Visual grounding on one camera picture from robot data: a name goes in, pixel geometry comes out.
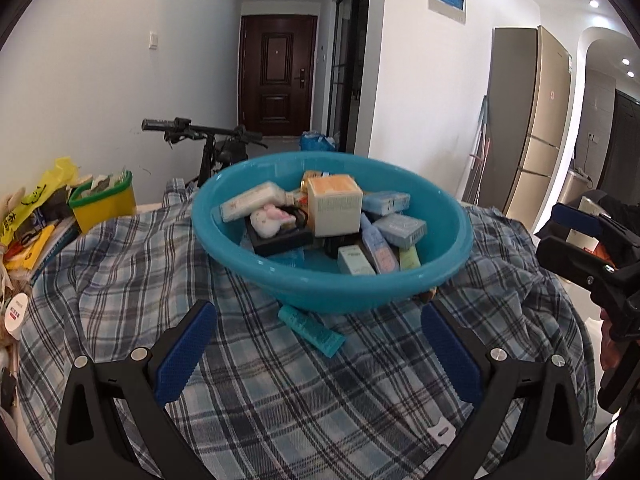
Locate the beige cardboard box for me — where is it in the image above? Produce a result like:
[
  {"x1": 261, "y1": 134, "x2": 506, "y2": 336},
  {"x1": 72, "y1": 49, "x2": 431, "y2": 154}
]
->
[{"x1": 306, "y1": 174, "x2": 364, "y2": 237}]

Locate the white round labelled lid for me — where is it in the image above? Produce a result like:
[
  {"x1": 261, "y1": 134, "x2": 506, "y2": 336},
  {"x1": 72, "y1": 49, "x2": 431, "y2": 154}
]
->
[{"x1": 4, "y1": 292, "x2": 30, "y2": 341}]

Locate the orange small box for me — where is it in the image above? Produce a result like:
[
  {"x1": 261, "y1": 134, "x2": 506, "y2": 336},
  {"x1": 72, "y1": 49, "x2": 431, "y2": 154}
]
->
[{"x1": 300, "y1": 170, "x2": 331, "y2": 193}]

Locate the yellow plastic bag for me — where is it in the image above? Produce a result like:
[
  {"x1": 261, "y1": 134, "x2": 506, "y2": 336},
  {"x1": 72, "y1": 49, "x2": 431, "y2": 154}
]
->
[{"x1": 0, "y1": 156, "x2": 81, "y2": 246}]

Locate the yellow flat box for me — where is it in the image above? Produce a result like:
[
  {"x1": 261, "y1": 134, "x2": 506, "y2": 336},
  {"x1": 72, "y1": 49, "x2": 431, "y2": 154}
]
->
[{"x1": 5, "y1": 220, "x2": 81, "y2": 286}]

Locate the black framed glass door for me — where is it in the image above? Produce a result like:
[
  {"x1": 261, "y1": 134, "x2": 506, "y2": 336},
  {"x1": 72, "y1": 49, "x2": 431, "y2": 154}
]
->
[{"x1": 327, "y1": 0, "x2": 372, "y2": 156}]

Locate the brown entrance door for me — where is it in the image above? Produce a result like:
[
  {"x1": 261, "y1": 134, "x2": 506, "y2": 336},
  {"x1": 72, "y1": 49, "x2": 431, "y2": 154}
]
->
[{"x1": 239, "y1": 15, "x2": 318, "y2": 137}]

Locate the blue plastic bag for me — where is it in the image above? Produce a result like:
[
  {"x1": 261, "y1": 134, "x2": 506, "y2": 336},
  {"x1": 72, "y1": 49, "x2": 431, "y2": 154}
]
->
[{"x1": 300, "y1": 130, "x2": 340, "y2": 152}]

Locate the black bicycle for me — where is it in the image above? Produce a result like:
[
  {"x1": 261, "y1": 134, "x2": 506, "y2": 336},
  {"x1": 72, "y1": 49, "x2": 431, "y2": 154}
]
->
[{"x1": 141, "y1": 117, "x2": 269, "y2": 188}]

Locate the white tissue pack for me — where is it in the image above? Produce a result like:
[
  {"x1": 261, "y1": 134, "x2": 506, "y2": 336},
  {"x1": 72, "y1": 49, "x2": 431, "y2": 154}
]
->
[{"x1": 220, "y1": 182, "x2": 287, "y2": 223}]

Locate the yellow green-rimmed container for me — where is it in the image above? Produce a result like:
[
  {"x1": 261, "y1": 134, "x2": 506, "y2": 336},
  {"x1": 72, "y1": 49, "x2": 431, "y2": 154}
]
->
[{"x1": 67, "y1": 170, "x2": 137, "y2": 233}]

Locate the blue plaid cloth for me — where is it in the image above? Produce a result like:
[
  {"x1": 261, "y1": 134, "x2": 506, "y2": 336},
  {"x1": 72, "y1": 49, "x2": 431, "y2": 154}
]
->
[{"x1": 10, "y1": 177, "x2": 598, "y2": 480}]

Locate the pink handled mop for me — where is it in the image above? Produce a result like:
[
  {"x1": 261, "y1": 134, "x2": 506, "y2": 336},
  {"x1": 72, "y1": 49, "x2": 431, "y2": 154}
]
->
[{"x1": 467, "y1": 95, "x2": 488, "y2": 206}]

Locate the white teal box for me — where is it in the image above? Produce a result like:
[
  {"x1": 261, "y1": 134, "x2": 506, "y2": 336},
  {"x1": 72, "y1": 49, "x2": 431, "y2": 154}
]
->
[{"x1": 337, "y1": 245, "x2": 377, "y2": 277}]

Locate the beige plush toy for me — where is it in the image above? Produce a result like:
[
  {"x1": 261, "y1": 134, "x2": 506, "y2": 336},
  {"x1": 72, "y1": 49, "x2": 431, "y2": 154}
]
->
[{"x1": 0, "y1": 187, "x2": 28, "y2": 221}]

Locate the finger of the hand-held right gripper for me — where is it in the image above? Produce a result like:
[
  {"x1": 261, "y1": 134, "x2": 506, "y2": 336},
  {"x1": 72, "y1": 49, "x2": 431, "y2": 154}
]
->
[
  {"x1": 551, "y1": 202, "x2": 640, "y2": 267},
  {"x1": 535, "y1": 235, "x2": 626, "y2": 306}
]

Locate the light blue barcode packet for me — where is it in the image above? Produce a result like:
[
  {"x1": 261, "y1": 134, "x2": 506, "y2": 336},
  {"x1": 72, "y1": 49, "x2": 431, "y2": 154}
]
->
[{"x1": 372, "y1": 213, "x2": 427, "y2": 248}]

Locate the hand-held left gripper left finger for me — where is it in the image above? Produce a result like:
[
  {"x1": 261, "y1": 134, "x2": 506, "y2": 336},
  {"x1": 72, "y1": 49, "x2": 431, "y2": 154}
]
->
[{"x1": 54, "y1": 300, "x2": 218, "y2": 480}]

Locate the teal tube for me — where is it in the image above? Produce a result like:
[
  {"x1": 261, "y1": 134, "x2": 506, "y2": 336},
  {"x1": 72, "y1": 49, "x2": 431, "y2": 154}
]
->
[{"x1": 277, "y1": 305, "x2": 347, "y2": 358}]

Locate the small light blue box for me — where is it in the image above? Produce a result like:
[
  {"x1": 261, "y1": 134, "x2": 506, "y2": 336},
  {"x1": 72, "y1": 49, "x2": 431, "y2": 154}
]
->
[{"x1": 361, "y1": 191, "x2": 412, "y2": 214}]

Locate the white pink plush toy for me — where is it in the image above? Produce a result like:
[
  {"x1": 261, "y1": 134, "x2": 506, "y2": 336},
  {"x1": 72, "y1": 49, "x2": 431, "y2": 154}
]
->
[{"x1": 249, "y1": 204, "x2": 296, "y2": 237}]

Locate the gold refrigerator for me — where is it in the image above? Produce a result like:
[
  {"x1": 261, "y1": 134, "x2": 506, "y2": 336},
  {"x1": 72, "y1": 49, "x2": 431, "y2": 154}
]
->
[{"x1": 470, "y1": 25, "x2": 572, "y2": 221}]

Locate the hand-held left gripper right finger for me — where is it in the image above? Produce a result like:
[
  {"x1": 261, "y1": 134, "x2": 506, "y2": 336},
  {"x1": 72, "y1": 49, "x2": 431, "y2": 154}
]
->
[{"x1": 421, "y1": 302, "x2": 587, "y2": 480}]

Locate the blue plastic basin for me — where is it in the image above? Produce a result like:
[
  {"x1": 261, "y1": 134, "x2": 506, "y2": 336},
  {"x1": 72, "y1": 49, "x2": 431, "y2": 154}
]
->
[{"x1": 191, "y1": 152, "x2": 475, "y2": 315}]

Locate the black flat box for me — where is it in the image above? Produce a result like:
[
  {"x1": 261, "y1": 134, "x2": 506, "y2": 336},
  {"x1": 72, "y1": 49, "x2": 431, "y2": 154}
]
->
[{"x1": 245, "y1": 220, "x2": 313, "y2": 256}]

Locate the person's right hand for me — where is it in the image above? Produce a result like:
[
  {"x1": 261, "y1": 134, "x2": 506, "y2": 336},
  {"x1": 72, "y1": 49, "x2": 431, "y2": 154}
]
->
[{"x1": 600, "y1": 309, "x2": 622, "y2": 385}]

